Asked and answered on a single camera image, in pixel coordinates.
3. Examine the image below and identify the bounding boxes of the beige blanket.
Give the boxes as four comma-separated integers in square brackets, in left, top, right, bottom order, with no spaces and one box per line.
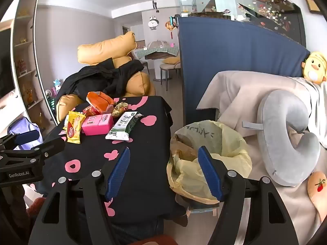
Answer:
[196,71,327,235]

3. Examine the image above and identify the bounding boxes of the grey neck pillow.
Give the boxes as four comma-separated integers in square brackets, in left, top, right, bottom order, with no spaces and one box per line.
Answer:
[242,89,321,187]

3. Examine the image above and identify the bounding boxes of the dining table with checked cloth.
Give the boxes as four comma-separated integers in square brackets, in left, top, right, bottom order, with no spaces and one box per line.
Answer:
[134,46,179,60]

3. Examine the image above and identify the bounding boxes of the person's dark trousers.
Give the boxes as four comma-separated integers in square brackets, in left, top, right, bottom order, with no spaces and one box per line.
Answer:
[110,209,179,245]

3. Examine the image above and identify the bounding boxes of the orange snack bag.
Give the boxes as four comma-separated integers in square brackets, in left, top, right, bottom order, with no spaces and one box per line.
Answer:
[86,91,115,115]

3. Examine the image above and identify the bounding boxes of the wooden display shelf cabinet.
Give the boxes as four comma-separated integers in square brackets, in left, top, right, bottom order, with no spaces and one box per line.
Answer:
[10,0,58,130]

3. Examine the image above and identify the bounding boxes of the mesh food cover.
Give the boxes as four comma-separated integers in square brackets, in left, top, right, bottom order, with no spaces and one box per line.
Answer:
[148,40,169,51]

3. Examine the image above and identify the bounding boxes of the purple bag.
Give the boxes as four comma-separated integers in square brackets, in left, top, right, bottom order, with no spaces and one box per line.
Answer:
[8,117,44,151]

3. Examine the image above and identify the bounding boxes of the yellow wafer packet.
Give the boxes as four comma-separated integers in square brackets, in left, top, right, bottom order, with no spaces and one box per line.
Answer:
[63,111,86,144]

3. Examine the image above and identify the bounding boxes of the brown paper bag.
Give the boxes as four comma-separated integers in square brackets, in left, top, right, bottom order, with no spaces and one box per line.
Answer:
[170,134,202,161]

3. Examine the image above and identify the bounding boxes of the red hanging ornament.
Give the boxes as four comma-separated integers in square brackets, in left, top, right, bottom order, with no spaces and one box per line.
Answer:
[165,17,179,39]

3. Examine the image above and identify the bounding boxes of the yellow-green snack wrapper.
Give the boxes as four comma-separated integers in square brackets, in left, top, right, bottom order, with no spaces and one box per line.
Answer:
[112,102,129,118]

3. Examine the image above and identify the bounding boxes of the red paper cup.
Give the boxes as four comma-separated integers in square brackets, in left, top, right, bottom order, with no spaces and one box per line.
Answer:
[82,105,101,118]

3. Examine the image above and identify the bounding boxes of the black television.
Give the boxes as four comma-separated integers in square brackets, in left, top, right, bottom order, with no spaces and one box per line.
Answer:
[0,28,16,97]

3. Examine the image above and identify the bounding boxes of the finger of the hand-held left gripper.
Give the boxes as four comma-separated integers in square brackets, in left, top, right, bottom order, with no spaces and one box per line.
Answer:
[0,137,66,170]
[0,130,40,151]

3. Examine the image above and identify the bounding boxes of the yellow leather armchair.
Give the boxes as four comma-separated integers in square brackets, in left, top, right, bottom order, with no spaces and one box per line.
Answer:
[56,31,156,123]

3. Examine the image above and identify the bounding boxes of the panda wall clock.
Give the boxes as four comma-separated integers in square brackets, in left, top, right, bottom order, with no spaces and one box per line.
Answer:
[148,16,159,31]

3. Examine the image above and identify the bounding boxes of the blue cloth cover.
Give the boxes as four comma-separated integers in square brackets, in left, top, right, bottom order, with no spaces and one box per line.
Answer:
[177,17,311,127]

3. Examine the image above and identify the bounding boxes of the yellow duck plush toy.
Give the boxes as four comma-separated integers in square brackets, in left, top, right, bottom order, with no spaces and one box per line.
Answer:
[301,51,327,85]

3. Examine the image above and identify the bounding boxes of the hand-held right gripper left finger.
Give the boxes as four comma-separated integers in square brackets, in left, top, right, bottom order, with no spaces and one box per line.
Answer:
[29,147,131,245]

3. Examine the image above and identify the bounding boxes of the black jacket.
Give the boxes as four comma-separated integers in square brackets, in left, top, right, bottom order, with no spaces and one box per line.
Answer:
[55,58,145,108]

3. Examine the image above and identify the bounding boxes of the pink box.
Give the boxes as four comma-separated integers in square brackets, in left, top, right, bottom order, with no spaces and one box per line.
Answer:
[81,113,114,136]

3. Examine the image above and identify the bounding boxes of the strawberry print cushion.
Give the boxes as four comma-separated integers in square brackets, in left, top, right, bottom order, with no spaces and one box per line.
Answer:
[307,171,327,225]

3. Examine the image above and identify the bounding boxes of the white and green carton pack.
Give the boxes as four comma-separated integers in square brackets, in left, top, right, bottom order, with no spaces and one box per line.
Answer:
[105,111,143,141]

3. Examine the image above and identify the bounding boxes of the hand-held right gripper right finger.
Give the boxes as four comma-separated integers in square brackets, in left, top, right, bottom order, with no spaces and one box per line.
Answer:
[198,145,299,245]

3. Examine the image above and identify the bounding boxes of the black tablecloth with pink print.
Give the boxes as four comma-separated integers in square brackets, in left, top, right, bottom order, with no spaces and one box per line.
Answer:
[34,96,188,226]

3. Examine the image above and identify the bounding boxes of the beige dining chair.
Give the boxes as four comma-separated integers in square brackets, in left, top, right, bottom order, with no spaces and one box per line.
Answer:
[160,57,182,91]

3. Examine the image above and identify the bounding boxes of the waste bin with yellow bag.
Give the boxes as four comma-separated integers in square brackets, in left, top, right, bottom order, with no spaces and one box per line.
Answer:
[167,120,253,205]

